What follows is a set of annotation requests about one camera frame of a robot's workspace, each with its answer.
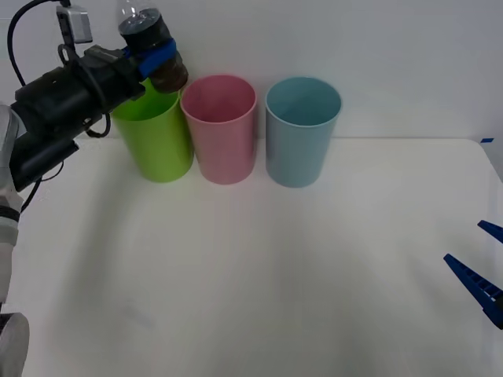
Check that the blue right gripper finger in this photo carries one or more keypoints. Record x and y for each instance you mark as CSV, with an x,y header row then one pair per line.
x,y
494,231
479,284

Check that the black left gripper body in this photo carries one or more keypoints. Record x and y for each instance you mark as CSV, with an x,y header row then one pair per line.
x,y
114,78

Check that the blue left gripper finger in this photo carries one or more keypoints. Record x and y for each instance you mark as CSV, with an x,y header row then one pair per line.
x,y
157,57
126,52

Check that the dark drink bottle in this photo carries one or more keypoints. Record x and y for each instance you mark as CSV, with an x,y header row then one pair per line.
x,y
143,29

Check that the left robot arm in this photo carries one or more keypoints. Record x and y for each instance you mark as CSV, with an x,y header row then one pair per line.
x,y
51,98

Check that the yellow-green plastic bin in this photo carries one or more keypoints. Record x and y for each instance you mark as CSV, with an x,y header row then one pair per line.
x,y
157,145

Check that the pink plastic bin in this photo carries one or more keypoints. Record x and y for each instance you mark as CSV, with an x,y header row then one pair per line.
x,y
224,145

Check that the pale blue plastic bin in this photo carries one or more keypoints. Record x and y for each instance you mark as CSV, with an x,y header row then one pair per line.
x,y
298,153

